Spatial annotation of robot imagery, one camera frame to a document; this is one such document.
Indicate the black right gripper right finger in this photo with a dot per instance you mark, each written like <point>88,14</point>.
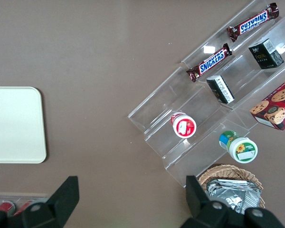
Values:
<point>216,216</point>

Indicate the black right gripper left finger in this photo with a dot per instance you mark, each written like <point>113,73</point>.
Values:
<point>59,204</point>

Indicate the tan wicker basket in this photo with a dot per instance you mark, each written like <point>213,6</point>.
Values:
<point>228,171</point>

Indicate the cream rectangular plastic tray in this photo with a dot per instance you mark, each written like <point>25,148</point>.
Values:
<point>14,126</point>

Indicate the silver foil packet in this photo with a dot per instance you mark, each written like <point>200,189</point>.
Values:
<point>230,182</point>
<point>232,198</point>

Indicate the red cola bottle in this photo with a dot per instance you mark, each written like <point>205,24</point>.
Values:
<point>5,206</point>
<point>26,204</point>

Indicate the clear acrylic bottle rack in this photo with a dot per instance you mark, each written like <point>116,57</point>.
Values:
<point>19,196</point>

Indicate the green lid sunflower cup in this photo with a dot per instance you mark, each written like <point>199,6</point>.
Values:
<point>240,147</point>

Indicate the red lid yogurt cup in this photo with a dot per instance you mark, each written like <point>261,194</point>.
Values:
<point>184,126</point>

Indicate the clear acrylic tiered display stand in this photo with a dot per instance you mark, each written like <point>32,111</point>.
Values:
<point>161,104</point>
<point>247,71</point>

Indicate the red chocolate chip cookie box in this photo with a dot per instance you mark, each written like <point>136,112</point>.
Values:
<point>275,107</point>

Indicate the black small carton box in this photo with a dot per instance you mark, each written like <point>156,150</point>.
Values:
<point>266,54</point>
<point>220,89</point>

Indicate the Snickers chocolate bar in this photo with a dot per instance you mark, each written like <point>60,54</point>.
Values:
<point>254,21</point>
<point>210,63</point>

